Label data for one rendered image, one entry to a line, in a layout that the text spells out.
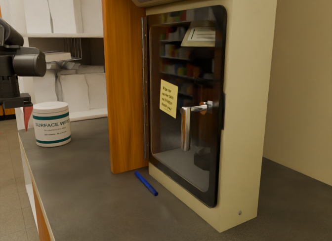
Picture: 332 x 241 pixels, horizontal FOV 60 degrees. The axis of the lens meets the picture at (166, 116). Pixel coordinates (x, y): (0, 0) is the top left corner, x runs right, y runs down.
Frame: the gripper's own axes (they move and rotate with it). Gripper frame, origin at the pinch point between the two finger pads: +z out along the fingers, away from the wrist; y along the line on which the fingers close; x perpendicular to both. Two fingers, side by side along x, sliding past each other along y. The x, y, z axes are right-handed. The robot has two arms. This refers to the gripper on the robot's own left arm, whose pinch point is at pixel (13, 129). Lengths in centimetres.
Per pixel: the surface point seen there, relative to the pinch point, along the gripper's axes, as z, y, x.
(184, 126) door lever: -8, 27, -41
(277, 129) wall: 5, 76, -26
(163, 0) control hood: -32, 31, -28
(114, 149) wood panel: 7.8, 25.1, -9.3
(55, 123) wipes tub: 6.7, 14.9, 23.6
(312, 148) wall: 8, 76, -38
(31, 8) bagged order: -39, 20, 95
